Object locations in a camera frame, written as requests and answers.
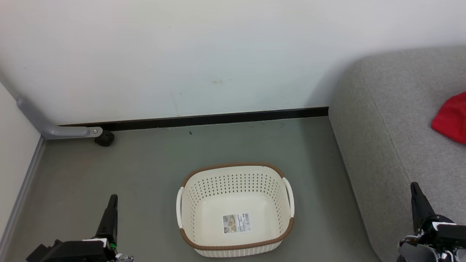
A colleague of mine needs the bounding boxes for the grey fabric sofa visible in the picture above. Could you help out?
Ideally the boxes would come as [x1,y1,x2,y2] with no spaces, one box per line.
[328,47,466,262]

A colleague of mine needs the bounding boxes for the grey metal leg with caster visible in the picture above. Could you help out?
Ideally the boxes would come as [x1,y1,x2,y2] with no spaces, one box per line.
[16,95,103,140]

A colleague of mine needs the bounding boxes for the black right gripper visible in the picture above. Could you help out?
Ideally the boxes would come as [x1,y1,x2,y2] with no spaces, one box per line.
[398,182,466,262]

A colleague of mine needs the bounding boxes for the grey skirting strip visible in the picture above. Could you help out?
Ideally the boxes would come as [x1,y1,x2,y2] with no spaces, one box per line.
[0,138,45,255]

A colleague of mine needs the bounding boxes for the black round rubber foot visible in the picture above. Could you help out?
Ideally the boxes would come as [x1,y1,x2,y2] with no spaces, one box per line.
[95,130,115,147]

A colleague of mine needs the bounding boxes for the red and white garment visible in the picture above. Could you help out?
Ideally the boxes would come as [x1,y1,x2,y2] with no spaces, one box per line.
[431,92,466,144]

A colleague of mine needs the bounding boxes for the white perforated laundry basket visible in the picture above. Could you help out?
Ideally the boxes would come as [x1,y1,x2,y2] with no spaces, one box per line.
[176,162,295,258]

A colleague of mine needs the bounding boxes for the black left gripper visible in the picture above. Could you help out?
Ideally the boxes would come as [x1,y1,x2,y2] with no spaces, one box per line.
[47,194,119,262]

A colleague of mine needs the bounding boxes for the black baseboard strip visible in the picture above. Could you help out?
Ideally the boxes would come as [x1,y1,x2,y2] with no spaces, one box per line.
[58,106,329,131]

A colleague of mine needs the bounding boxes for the paper label sticker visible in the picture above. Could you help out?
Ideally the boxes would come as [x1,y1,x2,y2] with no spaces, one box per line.
[222,213,252,234]

